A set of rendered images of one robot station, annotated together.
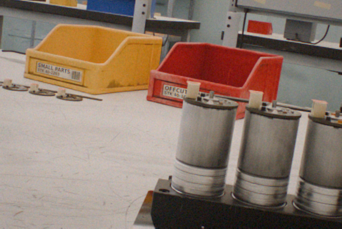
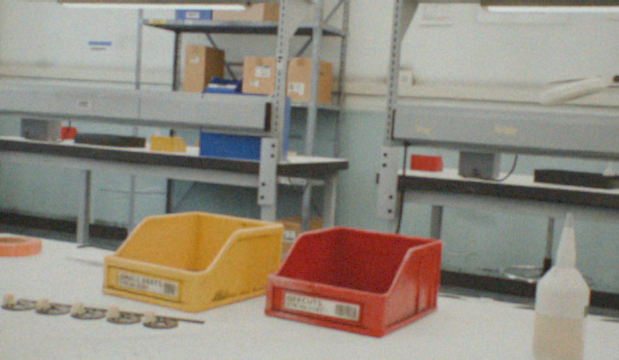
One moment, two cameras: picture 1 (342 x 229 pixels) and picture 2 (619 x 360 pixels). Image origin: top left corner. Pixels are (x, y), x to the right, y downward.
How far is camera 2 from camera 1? 0.05 m
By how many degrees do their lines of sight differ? 5
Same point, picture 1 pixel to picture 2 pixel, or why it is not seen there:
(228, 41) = (386, 185)
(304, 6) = (481, 133)
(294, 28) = (471, 162)
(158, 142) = not seen: outside the picture
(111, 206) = not seen: outside the picture
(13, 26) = (106, 178)
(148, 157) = not seen: outside the picture
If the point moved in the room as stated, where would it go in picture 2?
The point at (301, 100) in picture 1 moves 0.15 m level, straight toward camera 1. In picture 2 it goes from (491, 250) to (491, 254)
